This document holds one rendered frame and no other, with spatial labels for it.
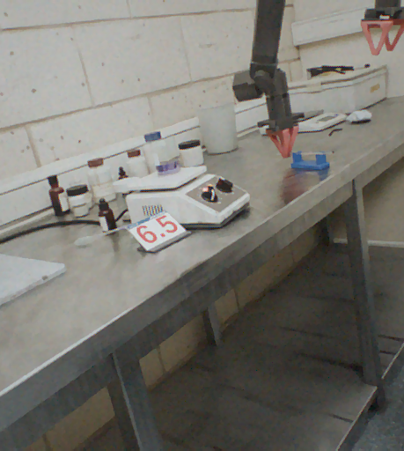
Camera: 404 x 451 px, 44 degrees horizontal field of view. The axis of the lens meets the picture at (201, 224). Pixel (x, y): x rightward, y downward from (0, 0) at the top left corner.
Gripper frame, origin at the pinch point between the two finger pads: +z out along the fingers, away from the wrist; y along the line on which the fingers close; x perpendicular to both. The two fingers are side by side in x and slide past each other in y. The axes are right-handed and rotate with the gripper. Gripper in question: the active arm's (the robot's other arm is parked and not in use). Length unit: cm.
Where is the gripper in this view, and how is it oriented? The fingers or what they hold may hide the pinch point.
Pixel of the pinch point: (286, 154)
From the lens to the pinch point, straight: 126.2
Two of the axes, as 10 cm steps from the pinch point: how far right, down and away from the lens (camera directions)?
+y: -8.3, 3.2, -4.5
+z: 2.0, 9.4, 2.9
